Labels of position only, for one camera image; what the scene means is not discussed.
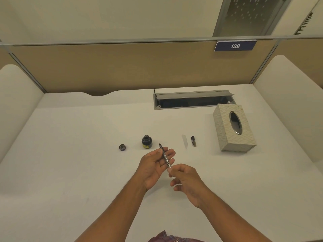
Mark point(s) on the brown desk partition panel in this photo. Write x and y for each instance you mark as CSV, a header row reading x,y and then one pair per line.
x,y
113,68

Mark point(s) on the person's right hand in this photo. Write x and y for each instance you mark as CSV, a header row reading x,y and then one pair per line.
x,y
191,183

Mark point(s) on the person's patterned clothing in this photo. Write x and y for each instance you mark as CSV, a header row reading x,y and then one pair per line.
x,y
174,238

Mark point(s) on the person's right forearm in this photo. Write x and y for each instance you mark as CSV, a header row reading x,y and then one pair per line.
x,y
227,219

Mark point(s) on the patterned beige tissue box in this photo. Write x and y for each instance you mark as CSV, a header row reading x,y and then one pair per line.
x,y
233,128

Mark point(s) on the black ink bottle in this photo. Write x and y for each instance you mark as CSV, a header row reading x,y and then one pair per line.
x,y
146,142

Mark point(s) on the blue number sign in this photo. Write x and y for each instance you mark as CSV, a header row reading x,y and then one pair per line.
x,y
235,46

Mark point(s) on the white side divider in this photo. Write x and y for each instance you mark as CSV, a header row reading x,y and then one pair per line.
x,y
290,105
17,105

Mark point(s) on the person's left hand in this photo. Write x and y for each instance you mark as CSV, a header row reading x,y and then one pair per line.
x,y
150,167

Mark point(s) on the person's right thumb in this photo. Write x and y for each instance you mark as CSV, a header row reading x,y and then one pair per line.
x,y
172,174

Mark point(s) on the clear pen barrel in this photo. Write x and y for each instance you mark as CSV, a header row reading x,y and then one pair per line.
x,y
185,141

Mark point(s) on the black bottle cap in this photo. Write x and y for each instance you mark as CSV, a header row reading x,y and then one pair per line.
x,y
122,147

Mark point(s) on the person's left forearm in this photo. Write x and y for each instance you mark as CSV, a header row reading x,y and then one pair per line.
x,y
118,214

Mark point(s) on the fountain pen section with converter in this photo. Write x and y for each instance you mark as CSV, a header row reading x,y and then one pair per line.
x,y
164,156

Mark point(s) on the person's left thumb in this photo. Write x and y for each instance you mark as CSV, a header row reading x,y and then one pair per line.
x,y
154,153

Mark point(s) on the black pen cap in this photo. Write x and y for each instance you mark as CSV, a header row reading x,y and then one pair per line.
x,y
193,141

